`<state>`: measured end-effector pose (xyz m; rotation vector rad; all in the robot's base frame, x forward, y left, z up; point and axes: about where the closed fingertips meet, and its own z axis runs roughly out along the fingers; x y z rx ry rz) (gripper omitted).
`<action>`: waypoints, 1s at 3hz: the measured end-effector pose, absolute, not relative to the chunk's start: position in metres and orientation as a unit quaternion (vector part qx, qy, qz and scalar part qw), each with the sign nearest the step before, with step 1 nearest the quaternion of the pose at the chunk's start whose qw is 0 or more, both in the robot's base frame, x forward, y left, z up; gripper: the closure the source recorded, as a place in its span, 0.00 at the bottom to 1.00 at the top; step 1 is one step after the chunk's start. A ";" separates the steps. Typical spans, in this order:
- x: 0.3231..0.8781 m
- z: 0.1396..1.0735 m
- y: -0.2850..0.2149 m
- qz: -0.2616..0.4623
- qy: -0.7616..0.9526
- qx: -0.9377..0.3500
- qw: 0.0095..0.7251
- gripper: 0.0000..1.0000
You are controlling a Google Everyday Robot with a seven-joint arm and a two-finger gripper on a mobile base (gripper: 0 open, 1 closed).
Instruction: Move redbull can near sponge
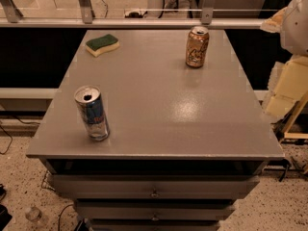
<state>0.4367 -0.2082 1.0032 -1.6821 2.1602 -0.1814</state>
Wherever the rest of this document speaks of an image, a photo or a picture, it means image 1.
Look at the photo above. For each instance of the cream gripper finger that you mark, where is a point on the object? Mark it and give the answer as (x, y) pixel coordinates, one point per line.
(274, 23)
(288, 82)

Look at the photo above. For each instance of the blue silver redbull can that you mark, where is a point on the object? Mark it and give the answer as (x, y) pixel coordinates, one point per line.
(90, 106)

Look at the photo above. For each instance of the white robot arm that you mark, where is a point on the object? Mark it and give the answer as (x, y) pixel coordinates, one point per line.
(294, 29)

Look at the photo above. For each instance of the orange soda can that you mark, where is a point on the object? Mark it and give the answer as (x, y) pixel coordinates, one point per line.
(197, 44)

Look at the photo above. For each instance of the green yellow sponge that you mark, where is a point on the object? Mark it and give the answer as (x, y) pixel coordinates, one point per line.
(98, 46)

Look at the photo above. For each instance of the grey drawer cabinet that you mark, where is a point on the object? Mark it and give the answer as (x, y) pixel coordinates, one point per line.
(165, 119)

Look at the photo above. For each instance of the drawer with knob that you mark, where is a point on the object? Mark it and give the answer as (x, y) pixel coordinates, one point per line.
(155, 210)
(154, 187)

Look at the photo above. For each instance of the top drawer with knob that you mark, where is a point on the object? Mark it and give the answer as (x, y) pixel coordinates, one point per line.
(154, 187)

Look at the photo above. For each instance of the metal railing bar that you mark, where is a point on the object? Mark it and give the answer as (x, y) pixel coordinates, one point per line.
(134, 23)

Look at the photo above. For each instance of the clear plastic bottle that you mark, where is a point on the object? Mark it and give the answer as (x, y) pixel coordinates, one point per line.
(34, 215)

